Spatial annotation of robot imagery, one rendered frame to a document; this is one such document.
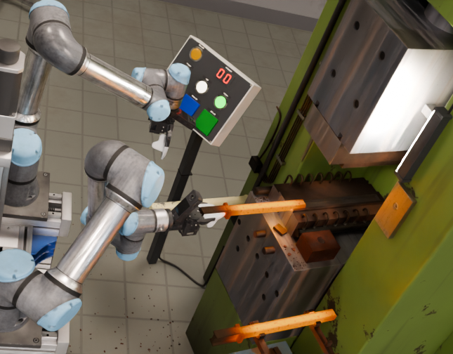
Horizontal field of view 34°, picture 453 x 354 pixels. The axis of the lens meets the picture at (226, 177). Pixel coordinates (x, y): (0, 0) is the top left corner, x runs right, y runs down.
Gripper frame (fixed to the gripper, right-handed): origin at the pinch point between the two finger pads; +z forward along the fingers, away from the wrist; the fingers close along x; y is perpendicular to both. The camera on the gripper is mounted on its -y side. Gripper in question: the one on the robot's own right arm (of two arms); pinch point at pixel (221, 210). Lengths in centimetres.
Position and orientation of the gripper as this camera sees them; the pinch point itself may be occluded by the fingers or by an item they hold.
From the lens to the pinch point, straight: 244.8
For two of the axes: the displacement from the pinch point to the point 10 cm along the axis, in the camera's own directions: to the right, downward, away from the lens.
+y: -3.0, 7.1, 6.3
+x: 3.8, 7.0, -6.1
